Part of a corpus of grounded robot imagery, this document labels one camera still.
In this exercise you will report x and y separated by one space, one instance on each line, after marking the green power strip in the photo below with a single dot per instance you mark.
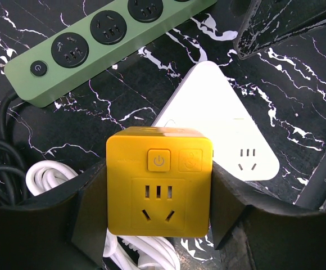
71 57

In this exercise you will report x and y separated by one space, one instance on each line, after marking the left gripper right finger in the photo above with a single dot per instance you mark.
253 230

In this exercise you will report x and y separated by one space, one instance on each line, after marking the white triangular power strip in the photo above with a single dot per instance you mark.
205 101

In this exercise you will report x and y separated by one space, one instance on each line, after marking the yellow cube socket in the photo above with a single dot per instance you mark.
158 182

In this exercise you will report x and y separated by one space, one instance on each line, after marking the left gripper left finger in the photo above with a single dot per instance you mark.
64 228

